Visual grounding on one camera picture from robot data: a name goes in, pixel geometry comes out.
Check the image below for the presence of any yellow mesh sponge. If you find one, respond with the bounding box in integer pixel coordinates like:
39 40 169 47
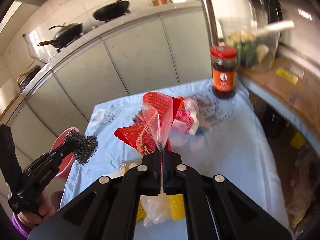
136 194 185 223

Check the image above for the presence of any dark steel wool scrubber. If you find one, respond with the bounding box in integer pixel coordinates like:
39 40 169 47
64 129 98 165

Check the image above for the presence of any red plastic snack bag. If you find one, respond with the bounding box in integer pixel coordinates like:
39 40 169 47
114 92 181 156

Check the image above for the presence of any white foam piece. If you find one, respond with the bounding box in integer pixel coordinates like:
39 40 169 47
107 168 126 179

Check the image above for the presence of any clear plastic bag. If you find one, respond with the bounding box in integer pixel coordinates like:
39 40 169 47
140 193 172 228

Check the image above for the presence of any pink plastic trash bucket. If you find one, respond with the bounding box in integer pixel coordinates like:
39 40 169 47
50 127 81 181

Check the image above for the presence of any grey kitchen cabinet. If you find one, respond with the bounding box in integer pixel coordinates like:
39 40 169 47
1 2 211 167

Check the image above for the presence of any person's left hand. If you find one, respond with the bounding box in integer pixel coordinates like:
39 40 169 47
17 191 63 229

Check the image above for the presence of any pink white floral packet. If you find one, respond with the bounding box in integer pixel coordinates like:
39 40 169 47
171 97 200 135

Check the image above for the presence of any light blue floral tablecloth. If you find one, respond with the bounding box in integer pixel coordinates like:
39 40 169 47
60 79 289 228

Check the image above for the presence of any white round container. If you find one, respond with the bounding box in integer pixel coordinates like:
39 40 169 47
0 79 19 114

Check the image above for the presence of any dark pan with gold rim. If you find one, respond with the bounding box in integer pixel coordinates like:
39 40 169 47
17 65 41 92

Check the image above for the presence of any chili sauce jar red lid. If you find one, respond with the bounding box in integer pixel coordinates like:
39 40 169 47
210 46 238 99

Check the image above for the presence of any black wok with lid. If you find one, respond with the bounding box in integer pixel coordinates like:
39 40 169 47
37 23 83 53

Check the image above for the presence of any clear container with vegetables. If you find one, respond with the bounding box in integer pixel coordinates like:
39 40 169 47
219 18 295 72

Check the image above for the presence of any brown cardboard sheet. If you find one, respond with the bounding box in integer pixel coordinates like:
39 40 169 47
238 56 319 141

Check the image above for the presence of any copper pot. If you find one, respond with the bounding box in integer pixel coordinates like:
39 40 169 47
152 0 167 6

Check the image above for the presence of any metal storage rack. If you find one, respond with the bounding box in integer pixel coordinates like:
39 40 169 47
195 0 320 230

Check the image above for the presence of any black blender jug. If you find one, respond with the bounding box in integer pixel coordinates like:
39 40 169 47
249 0 283 28

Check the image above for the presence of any black wok wooden handle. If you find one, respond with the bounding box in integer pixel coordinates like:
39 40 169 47
93 0 130 22

